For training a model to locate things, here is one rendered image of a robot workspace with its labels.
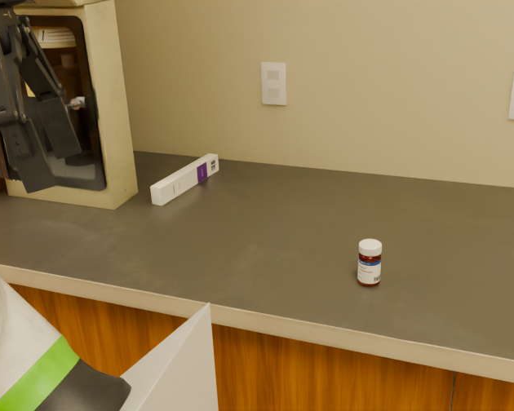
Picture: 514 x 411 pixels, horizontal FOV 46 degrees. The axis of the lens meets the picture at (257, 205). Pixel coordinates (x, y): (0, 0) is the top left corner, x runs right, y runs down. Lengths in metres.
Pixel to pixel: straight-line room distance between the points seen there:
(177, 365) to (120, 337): 0.68
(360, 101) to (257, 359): 0.77
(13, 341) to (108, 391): 0.10
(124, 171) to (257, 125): 0.42
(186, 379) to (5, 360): 0.18
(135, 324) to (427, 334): 0.56
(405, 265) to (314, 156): 0.59
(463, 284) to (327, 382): 0.30
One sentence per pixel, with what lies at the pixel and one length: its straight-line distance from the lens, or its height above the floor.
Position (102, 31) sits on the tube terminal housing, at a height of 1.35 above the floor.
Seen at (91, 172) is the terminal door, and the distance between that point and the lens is 1.48.
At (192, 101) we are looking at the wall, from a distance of 1.80.
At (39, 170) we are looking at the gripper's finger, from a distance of 0.64.
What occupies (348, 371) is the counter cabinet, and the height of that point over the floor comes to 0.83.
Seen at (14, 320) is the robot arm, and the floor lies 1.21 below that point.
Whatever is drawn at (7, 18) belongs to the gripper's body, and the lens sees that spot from 0.69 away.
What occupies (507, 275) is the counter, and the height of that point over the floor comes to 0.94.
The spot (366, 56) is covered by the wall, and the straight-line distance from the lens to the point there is 1.60.
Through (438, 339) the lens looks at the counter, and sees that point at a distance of 1.03.
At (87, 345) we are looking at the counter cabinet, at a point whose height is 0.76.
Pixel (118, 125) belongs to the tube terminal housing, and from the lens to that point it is 1.49.
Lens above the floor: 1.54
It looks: 24 degrees down
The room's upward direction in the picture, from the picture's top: 2 degrees counter-clockwise
